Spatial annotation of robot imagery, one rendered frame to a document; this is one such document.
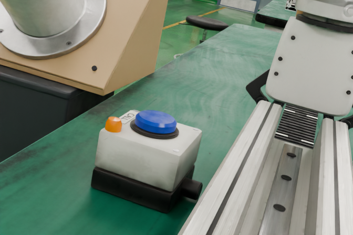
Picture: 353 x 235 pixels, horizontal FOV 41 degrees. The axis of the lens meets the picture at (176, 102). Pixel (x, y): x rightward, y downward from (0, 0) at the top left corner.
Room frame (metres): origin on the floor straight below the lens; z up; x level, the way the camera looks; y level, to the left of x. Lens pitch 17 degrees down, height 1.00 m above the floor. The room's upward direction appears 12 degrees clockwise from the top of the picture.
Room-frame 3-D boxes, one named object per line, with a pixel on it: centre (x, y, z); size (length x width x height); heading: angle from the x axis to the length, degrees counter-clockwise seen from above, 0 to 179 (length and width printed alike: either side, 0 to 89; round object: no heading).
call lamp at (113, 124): (0.40, 0.05, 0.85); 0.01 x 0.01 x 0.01
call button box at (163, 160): (0.42, 0.01, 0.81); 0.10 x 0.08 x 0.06; 76
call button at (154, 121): (0.42, 0.02, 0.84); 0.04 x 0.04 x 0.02
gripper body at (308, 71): (0.55, -0.15, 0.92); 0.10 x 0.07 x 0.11; 76
